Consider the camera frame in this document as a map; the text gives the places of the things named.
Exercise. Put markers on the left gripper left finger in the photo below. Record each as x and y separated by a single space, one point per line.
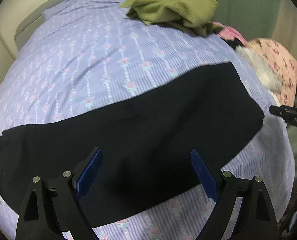
38 219

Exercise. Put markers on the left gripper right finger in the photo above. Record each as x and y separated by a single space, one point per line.
255 217

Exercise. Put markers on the black pants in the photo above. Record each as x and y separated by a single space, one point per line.
146 141

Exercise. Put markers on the pink printed quilt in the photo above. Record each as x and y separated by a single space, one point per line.
283 64

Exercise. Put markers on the white fluffy cloth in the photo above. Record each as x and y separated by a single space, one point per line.
264 72

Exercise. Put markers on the bright pink garment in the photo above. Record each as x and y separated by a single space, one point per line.
229 33

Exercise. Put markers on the green curtain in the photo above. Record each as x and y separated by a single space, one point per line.
252 18

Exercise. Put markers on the purple floral bed sheet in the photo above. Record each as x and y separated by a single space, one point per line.
92 55

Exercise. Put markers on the olive green knit garment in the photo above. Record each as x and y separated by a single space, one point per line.
189 16

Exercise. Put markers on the purple floral pillow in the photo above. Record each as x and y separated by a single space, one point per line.
56 9

